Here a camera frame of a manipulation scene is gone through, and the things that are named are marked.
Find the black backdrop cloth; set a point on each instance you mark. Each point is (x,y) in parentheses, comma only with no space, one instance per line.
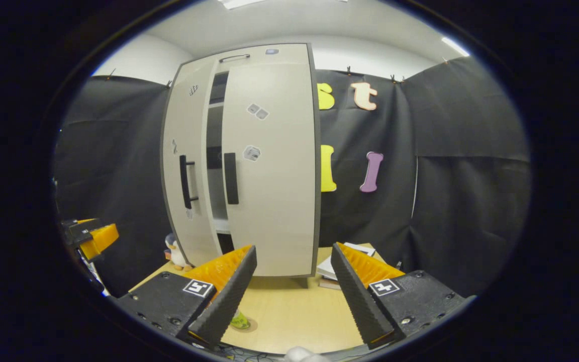
(445,201)

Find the ceiling light panel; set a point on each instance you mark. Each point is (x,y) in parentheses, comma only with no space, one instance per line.
(242,3)

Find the penguin plush toy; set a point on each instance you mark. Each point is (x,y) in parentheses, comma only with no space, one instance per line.
(175,251)

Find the thin book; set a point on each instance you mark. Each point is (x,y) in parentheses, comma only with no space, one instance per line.
(329,283)

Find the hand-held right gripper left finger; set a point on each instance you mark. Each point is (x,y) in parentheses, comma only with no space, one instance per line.
(229,301)

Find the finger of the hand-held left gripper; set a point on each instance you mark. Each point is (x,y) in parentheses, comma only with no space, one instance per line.
(76,223)
(99,239)

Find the white cabinet door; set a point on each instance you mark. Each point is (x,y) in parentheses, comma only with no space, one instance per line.
(279,201)
(199,125)

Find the white cabinet drawer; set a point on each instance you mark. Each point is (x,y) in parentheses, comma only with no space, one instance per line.
(289,56)

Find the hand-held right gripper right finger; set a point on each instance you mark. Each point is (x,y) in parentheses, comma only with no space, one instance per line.
(357,301)

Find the white cabinet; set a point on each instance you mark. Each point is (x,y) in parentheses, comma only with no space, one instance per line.
(217,125)

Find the white book with portrait cover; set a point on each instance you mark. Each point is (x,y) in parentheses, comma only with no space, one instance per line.
(350,261)

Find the green label bottle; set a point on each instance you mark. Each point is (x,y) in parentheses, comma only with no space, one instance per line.
(242,321)

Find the ceiling light strip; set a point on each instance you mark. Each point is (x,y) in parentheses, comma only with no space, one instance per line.
(455,46)

